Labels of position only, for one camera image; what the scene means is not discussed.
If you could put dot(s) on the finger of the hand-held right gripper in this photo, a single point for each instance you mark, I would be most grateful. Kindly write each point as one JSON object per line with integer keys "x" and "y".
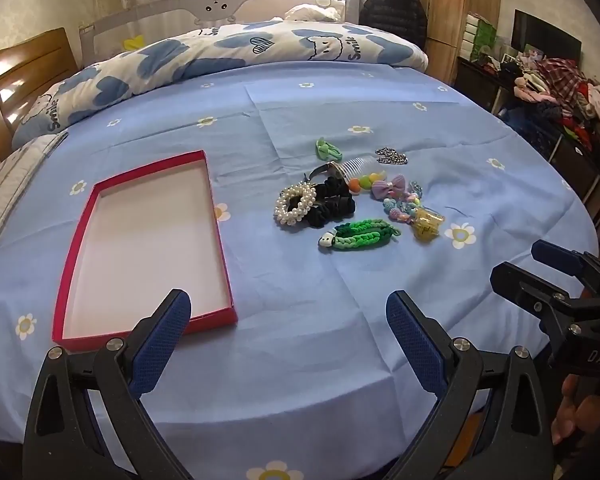
{"x": 557, "y": 255}
{"x": 525, "y": 287}

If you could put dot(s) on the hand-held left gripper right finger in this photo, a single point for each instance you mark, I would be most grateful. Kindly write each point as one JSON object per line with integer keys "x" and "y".
{"x": 415, "y": 345}

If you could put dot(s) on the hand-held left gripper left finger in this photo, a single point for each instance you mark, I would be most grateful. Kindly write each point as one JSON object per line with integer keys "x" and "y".
{"x": 162, "y": 340}

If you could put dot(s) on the red cardboard box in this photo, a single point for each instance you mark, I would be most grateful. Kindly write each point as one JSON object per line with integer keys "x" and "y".
{"x": 145, "y": 240}

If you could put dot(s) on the yellow hair claw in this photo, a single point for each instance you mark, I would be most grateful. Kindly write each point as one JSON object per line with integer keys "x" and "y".
{"x": 427, "y": 225}

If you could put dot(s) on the black fabric scrunchie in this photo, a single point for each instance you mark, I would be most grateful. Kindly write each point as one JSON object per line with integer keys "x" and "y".
{"x": 335, "y": 207}

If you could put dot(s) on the white pearl scrunchie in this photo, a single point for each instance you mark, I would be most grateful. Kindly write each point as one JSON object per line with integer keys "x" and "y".
{"x": 282, "y": 210}

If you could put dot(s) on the gold green-faced wristwatch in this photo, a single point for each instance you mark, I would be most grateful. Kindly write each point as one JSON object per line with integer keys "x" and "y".
{"x": 325, "y": 170}

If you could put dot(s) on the person's right hand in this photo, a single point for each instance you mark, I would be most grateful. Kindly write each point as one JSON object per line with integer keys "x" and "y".
{"x": 566, "y": 410}

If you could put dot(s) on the dark cabinet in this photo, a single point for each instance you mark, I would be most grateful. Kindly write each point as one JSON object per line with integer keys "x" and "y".
{"x": 570, "y": 160}

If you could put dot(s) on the pile of clothes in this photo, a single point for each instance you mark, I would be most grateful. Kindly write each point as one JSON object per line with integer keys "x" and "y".
{"x": 570, "y": 90}

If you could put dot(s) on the green small hair clip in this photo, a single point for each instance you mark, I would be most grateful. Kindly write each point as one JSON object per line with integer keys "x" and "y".
{"x": 325, "y": 147}

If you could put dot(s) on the grey white pillow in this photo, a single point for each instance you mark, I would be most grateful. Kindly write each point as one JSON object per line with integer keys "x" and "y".
{"x": 10, "y": 185}

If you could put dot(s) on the black flat screen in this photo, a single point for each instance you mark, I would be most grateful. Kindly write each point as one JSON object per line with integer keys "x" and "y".
{"x": 545, "y": 35}

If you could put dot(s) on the stack of green boxes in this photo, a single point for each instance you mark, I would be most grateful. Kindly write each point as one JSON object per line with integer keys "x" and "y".
{"x": 480, "y": 35}

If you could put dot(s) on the wooden wardrobe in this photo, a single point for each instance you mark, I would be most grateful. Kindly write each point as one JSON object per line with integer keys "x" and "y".
{"x": 450, "y": 0}

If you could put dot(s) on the white blue heart duvet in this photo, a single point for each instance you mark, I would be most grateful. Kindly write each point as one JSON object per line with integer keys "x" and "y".
{"x": 180, "y": 60}

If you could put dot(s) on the black padded jacket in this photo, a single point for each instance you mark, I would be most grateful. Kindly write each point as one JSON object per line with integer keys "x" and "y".
{"x": 392, "y": 10}

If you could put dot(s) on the wooden headboard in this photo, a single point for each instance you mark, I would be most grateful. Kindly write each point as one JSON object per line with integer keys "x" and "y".
{"x": 30, "y": 75}

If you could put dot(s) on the yellow toy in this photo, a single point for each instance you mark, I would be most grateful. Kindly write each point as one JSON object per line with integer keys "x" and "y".
{"x": 135, "y": 42}

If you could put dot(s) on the white cloth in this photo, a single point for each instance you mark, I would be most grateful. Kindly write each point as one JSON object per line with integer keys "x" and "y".
{"x": 315, "y": 12}

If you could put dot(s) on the grey bed guard rail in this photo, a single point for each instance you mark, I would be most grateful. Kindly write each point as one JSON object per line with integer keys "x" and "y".
{"x": 180, "y": 10}

